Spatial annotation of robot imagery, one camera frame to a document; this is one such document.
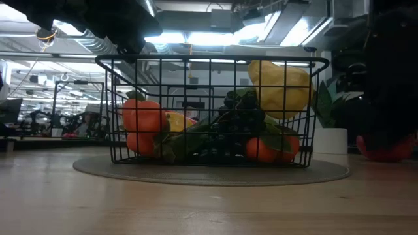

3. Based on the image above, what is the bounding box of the round grey placemat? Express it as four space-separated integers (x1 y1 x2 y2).
72 153 352 188

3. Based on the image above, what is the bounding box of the snake plant in white pot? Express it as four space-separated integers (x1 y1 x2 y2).
312 78 367 155

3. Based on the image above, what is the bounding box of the black grape bunch with leaves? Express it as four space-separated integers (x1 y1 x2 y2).
195 87 267 161

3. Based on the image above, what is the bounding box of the ceiling light panel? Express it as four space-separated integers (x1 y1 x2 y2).
143 31 243 47

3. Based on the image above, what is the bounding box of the black wire basket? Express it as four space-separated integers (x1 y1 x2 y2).
94 54 330 169

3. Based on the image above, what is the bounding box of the orange tangerine bunch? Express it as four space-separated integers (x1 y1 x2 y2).
121 90 169 158
244 123 301 165

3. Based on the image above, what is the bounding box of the person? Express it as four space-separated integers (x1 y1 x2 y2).
74 110 99 138

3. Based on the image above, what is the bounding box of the yellow pear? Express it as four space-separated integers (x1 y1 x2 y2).
247 60 315 120

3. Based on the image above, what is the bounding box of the black monitor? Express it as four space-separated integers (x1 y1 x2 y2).
0 97 24 125

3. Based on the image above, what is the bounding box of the red apple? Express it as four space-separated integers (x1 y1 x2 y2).
355 132 418 163

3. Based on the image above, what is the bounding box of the dark green cucumber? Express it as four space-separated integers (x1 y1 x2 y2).
153 116 223 165

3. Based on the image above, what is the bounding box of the silver ventilation duct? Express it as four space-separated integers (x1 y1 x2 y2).
52 29 158 86

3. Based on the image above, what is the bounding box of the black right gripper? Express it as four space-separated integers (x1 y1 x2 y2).
364 6 418 149

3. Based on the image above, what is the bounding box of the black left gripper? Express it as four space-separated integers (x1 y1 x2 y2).
74 0 163 65

